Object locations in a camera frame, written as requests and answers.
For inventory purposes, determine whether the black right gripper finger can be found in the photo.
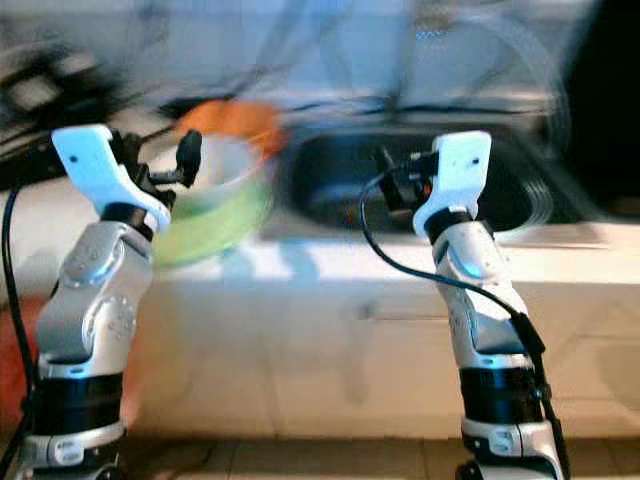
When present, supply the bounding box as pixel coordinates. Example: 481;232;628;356
372;145;401;199

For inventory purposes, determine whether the orange plastic bowl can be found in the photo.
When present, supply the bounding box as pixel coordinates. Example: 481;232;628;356
175;98;286;156

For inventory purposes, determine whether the black kitchen appliance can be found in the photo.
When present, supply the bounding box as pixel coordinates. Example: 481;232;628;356
565;0;640;226

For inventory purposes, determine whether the green plate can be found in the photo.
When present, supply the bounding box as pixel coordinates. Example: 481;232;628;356
155;175;276;269

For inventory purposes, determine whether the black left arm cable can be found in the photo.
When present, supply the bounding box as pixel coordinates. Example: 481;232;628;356
0;185;61;480

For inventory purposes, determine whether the red plastic bag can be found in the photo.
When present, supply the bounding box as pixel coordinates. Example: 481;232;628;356
0;320;51;441

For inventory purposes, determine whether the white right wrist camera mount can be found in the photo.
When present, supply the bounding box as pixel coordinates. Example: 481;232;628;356
412;130;493;239

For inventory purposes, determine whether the white kitchen cabinet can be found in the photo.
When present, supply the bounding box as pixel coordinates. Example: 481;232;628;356
0;275;640;441

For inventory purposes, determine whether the grey sink faucet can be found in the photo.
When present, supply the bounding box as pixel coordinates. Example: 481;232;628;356
375;20;411;111

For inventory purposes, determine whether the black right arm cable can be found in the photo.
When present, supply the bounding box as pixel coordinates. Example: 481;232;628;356
360;165;571;480

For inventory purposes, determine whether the stainless steel kitchen sink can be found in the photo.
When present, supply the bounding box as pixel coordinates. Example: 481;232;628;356
270;125;576;241

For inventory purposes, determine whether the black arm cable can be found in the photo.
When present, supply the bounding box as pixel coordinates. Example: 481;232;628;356
0;185;61;480
360;165;571;480

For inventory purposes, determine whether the white water hose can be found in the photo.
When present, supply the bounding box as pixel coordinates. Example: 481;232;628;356
490;10;571;131

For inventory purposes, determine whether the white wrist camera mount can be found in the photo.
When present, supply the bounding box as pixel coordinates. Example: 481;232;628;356
412;130;493;239
52;125;173;233

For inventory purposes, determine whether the white bowl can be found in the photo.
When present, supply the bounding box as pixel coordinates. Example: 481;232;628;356
160;135;276;211

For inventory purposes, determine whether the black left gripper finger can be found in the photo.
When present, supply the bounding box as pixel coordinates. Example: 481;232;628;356
176;130;205;189
115;130;146;176

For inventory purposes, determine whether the black charger device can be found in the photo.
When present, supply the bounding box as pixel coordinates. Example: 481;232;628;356
0;45;131;151

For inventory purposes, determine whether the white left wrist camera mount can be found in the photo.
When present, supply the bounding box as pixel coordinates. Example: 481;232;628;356
52;125;173;233

